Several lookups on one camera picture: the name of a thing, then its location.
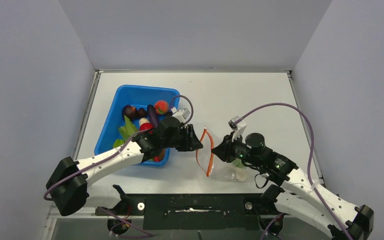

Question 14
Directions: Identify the green fake leafy vegetable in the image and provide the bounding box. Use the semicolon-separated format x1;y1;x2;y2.
117;116;139;142

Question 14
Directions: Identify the blue plastic bin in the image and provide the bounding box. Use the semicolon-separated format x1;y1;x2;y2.
94;85;180;155

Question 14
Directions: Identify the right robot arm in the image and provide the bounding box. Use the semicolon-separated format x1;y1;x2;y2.
211;133;374;240

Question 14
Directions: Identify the fake peach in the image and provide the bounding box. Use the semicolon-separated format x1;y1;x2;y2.
154;100;170;115

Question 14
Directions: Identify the fake dark plum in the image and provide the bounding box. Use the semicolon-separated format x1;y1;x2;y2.
121;105;137;121

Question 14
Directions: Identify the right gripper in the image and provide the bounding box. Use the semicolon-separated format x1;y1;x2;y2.
212;131;262;167

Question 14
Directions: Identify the green fake lime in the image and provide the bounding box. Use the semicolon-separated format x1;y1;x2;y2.
112;138;125;148

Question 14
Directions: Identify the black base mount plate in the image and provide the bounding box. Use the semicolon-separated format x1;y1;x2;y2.
111;193;279;231

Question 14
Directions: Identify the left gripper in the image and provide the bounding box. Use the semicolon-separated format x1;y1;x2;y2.
162;124;203;152

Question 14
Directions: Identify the small fake white mushroom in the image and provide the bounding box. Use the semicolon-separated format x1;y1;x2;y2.
139;117;150;126

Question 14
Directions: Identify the green fake bumpy vegetable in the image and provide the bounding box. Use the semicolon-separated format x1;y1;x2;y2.
231;158;245;169

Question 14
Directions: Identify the white fake garlic piece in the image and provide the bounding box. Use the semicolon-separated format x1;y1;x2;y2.
231;167;249;182

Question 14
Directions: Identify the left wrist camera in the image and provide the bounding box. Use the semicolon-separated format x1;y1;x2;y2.
171;107;191;124

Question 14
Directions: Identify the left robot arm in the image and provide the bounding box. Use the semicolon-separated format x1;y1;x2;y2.
43;116;203;217

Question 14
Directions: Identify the small dark fake fig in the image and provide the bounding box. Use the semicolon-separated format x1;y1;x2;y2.
136;108;148;119

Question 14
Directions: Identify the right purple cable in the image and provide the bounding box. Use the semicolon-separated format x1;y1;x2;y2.
233;102;354;240

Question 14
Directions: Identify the fake purple eggplant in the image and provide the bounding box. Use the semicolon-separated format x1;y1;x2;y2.
146;104;160;127

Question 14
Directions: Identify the clear zip top bag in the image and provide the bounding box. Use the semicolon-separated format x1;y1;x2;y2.
195;125;249;183

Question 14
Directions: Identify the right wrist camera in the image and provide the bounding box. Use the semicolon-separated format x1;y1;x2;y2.
228;116;247;142

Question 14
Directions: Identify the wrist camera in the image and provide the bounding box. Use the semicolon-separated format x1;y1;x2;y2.
171;107;191;124
228;116;247;142

